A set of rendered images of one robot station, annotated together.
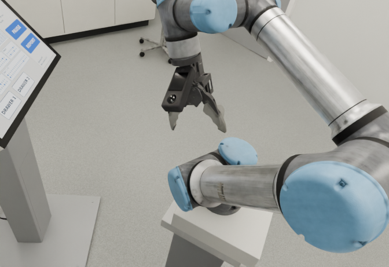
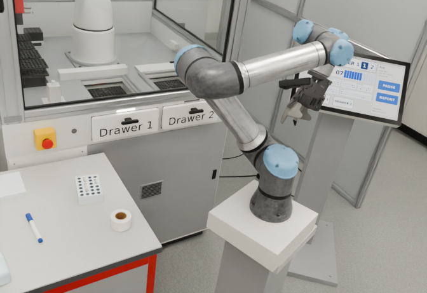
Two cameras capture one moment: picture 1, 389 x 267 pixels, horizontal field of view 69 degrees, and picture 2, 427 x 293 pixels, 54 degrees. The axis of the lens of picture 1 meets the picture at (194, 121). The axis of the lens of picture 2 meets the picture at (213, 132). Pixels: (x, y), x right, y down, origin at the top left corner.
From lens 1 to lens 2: 1.52 m
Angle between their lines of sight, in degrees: 84
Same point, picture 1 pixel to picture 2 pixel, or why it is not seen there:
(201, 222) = (244, 190)
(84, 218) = (310, 267)
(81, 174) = (366, 273)
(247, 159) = (271, 154)
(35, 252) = not seen: hidden behind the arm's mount
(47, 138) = (408, 247)
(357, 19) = not seen: outside the picture
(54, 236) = not seen: hidden behind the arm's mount
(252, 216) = (246, 220)
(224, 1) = (302, 25)
